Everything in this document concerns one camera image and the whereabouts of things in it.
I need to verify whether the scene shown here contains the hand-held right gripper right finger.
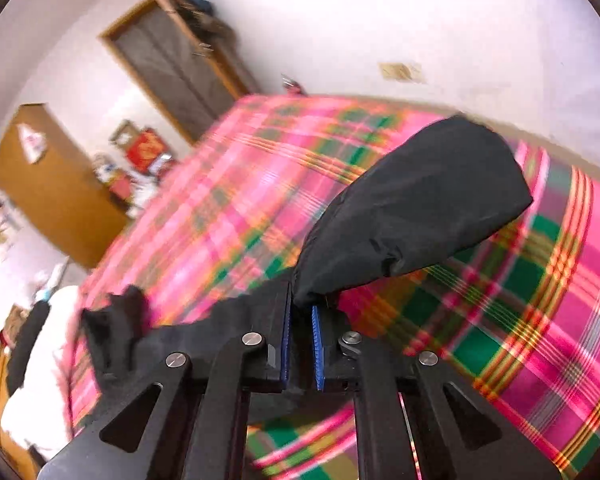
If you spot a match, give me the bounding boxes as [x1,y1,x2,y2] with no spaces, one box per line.
[311,305,563,480]

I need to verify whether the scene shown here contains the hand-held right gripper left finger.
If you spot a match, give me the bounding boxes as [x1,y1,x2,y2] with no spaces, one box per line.
[37,280,294,480]

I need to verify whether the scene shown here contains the black jacket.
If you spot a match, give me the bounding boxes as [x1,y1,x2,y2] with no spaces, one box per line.
[80,115,534,428]

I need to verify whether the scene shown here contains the hanging dark clothes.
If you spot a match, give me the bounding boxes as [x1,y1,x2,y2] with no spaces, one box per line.
[152,0,241,53]

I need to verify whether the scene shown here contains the pink plaid bed sheet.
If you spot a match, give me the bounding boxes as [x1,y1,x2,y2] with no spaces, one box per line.
[62,94,600,480]

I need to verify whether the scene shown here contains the pink plastic container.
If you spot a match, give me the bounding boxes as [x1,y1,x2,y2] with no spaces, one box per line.
[109,175,132,202]

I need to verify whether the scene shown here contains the red gift box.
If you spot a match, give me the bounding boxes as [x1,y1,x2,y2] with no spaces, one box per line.
[125,130,175,175]

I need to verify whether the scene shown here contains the white duvet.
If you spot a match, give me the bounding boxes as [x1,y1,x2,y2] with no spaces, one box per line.
[0,285,83,461]

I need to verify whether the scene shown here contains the black cloth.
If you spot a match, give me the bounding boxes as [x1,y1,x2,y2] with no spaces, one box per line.
[5,302,51,397]

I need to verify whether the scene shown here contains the cardboard box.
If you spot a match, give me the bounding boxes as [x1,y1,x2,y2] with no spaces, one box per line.
[110,120,139,147]

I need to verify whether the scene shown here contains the brown wooden wardrobe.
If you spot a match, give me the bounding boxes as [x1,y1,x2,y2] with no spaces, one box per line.
[0,104,131,269]

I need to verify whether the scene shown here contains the wooden headboard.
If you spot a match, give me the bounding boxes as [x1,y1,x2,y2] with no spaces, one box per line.
[0,345,37,480]

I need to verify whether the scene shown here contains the white paper sticker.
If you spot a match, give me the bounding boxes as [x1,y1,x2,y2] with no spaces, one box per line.
[17,124,49,164]

